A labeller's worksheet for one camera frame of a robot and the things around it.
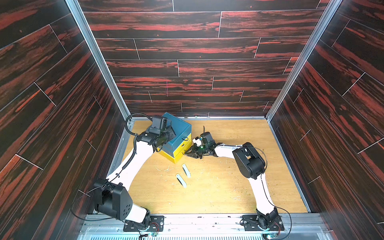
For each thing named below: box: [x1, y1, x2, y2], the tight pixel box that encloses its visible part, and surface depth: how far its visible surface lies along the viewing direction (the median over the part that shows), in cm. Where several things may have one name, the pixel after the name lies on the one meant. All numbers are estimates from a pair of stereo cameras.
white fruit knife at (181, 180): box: [176, 173, 187, 188], surface depth 90 cm
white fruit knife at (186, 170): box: [182, 163, 192, 178], surface depth 95 cm
